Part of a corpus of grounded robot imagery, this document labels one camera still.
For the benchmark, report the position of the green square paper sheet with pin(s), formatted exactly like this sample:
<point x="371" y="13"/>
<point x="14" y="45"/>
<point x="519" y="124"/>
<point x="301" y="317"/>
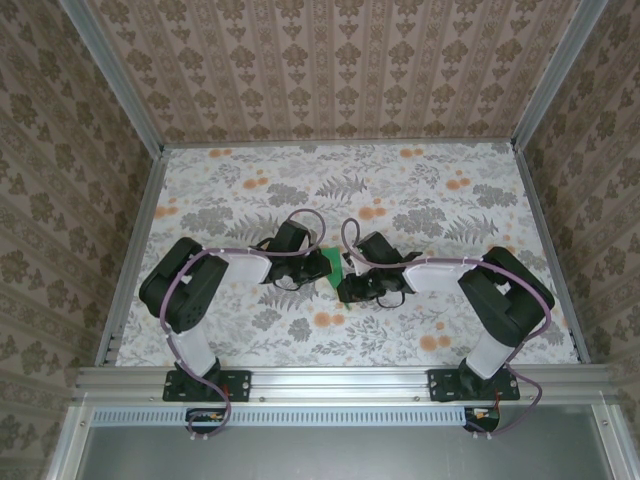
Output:
<point x="334" y="262"/>

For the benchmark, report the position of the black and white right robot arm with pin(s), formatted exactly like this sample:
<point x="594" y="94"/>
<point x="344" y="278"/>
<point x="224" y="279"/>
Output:
<point x="505" y="300"/>

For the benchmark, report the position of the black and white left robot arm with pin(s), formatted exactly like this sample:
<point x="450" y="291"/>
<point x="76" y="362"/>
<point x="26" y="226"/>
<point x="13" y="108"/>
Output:
<point x="175" y="295"/>

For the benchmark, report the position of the floral patterned table mat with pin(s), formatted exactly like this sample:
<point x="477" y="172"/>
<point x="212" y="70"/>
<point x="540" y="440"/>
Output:
<point x="320" y="170"/>

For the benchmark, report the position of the grey metal panel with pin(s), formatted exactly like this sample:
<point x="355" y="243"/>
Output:
<point x="325" y="455"/>

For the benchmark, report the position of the black connector box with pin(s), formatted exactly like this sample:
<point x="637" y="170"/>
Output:
<point x="205" y="422"/>
<point x="482" y="422"/>

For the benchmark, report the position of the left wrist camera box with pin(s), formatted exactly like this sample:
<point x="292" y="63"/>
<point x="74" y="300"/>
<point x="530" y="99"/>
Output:
<point x="291" y="235"/>

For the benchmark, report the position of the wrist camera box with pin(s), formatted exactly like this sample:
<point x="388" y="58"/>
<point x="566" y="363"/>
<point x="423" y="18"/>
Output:
<point x="291" y="235"/>
<point x="377" y="247"/>

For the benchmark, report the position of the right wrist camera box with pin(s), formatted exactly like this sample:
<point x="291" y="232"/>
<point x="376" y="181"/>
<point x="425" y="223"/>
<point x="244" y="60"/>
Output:
<point x="377" y="247"/>

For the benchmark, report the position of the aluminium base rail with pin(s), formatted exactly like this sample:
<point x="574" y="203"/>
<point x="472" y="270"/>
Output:
<point x="340" y="382"/>

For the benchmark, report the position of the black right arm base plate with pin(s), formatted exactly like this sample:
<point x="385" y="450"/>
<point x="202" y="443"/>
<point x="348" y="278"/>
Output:
<point x="440" y="385"/>

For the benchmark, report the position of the aluminium back rail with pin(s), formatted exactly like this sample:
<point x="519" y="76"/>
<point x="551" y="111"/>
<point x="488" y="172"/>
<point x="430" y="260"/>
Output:
<point x="340" y="145"/>

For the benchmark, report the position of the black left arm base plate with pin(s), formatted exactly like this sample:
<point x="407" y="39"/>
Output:
<point x="240" y="385"/>

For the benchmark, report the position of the aluminium side rail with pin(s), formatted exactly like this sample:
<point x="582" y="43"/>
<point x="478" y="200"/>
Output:
<point x="132" y="260"/>
<point x="550" y="250"/>

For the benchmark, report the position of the aluminium frame post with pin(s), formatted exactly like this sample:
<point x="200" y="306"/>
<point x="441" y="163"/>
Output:
<point x="560" y="75"/>
<point x="115" y="75"/>

